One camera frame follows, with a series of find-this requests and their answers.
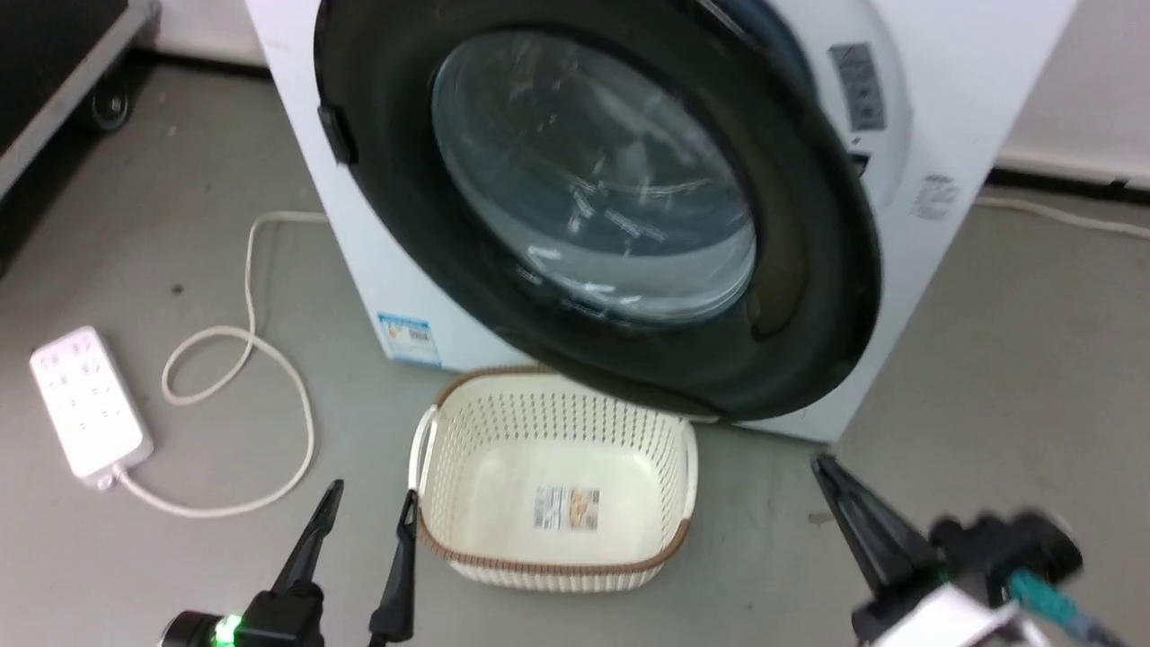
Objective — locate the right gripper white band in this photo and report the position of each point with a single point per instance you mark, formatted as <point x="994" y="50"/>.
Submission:
<point x="934" y="615"/>

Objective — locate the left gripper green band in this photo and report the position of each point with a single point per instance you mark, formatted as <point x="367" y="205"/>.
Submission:
<point x="269" y="622"/>

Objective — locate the black round washer door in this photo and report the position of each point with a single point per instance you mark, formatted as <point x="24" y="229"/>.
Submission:
<point x="809" y="270"/>

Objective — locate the white front-load washing machine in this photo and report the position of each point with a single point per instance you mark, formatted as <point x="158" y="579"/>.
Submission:
<point x="952" y="108"/>

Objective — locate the product label sticker in basket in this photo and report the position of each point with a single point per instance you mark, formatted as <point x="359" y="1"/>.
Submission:
<point x="566" y="508"/>

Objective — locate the cream perforated laundry basket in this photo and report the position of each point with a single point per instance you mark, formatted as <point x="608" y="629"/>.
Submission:
<point x="557" y="467"/>

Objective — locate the blue energy label sticker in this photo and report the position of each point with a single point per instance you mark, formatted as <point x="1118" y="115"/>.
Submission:
<point x="410" y="338"/>

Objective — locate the white power strip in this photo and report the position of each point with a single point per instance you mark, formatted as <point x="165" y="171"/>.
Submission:
<point x="85" y="400"/>

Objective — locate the grey instruction sticker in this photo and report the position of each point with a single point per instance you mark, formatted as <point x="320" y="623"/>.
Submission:
<point x="858" y="85"/>

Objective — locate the black caster wheel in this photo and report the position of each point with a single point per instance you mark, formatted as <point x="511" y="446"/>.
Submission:
<point x="111" y="105"/>

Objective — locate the black grey rolling cart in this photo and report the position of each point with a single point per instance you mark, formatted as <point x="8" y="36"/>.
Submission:
<point x="45" y="63"/>

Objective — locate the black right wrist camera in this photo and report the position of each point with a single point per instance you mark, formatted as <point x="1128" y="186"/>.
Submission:
<point x="1006" y="544"/>

